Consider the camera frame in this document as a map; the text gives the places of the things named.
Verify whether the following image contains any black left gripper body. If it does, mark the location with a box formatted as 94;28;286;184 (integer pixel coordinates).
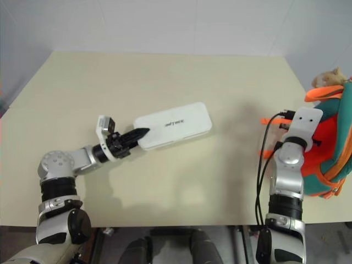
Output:
106;131;132;160

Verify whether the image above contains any white rectangular box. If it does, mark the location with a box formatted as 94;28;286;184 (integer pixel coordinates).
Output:
133;102;213;151

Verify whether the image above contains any orange and teal backpack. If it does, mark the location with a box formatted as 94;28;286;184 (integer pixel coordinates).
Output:
259;79;352;200

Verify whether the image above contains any tan plush toy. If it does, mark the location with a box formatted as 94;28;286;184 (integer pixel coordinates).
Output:
311;66;348;89

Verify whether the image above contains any dark rounded shape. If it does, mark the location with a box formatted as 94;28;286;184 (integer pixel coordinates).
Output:
189;229;224;264
120;235;154;264

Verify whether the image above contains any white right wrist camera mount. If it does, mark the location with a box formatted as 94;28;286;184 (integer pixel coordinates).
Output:
285;107;323;152

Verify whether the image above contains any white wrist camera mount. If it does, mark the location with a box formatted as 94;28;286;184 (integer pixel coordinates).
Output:
285;107;323;152
95;115;117;163

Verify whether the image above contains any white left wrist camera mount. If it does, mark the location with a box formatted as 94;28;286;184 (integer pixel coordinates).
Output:
95;115;117;163

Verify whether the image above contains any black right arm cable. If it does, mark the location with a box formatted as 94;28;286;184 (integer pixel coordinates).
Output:
254;109;295;229

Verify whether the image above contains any metal table frame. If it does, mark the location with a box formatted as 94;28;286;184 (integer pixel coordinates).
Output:
233;224;261;264

